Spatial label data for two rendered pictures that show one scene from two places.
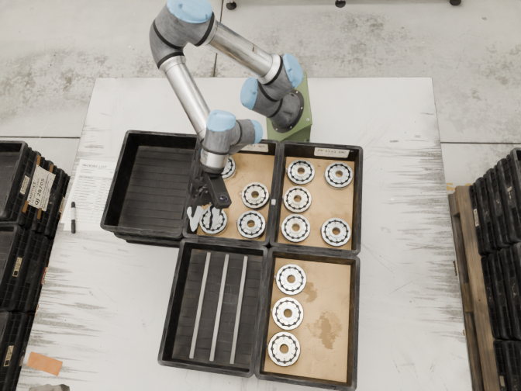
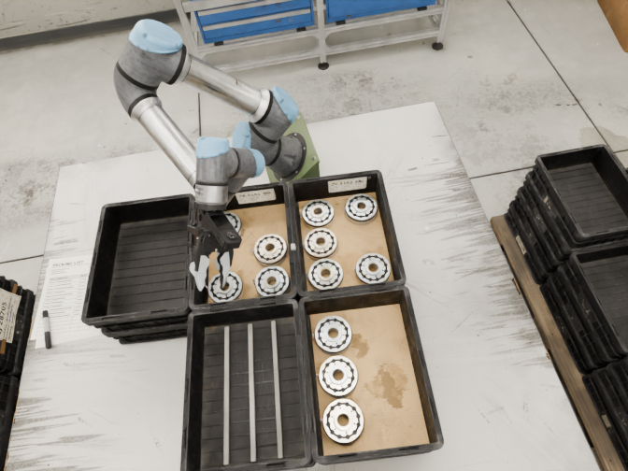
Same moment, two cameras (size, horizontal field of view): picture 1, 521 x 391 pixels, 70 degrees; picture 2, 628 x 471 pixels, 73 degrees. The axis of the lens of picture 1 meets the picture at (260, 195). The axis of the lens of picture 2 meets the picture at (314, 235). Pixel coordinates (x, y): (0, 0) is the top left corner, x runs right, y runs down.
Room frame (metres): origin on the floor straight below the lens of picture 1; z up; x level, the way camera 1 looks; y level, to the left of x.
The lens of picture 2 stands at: (-0.15, 0.06, 2.00)
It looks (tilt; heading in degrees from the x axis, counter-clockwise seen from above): 60 degrees down; 344
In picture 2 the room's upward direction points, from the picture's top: 8 degrees counter-clockwise
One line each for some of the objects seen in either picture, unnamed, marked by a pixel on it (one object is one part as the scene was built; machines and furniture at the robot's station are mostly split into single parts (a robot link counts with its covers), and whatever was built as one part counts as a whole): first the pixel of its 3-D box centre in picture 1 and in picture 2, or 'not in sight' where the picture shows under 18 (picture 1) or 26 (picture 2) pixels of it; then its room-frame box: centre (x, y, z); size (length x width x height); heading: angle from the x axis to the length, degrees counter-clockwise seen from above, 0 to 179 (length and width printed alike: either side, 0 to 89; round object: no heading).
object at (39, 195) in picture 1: (40, 188); (3, 313); (0.96, 1.13, 0.41); 0.31 x 0.02 x 0.16; 166
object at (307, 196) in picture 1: (297, 198); (321, 242); (0.45, -0.13, 0.86); 0.10 x 0.10 x 0.01
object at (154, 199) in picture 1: (157, 186); (149, 262); (0.61, 0.38, 0.87); 0.40 x 0.30 x 0.11; 162
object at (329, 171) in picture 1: (339, 174); (361, 206); (0.51, -0.30, 0.86); 0.10 x 0.10 x 0.01
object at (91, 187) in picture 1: (93, 194); (70, 296); (0.72, 0.71, 0.70); 0.33 x 0.23 x 0.01; 166
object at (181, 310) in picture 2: (153, 181); (143, 254); (0.61, 0.38, 0.92); 0.40 x 0.30 x 0.02; 162
